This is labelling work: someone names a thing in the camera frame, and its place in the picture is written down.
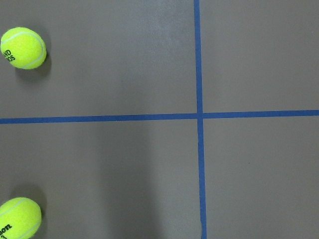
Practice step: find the Roland Garros tennis ball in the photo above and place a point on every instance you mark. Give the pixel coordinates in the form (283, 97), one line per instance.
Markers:
(23, 48)

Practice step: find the Wilson tennis ball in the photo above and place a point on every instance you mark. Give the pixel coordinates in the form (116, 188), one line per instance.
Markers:
(20, 218)

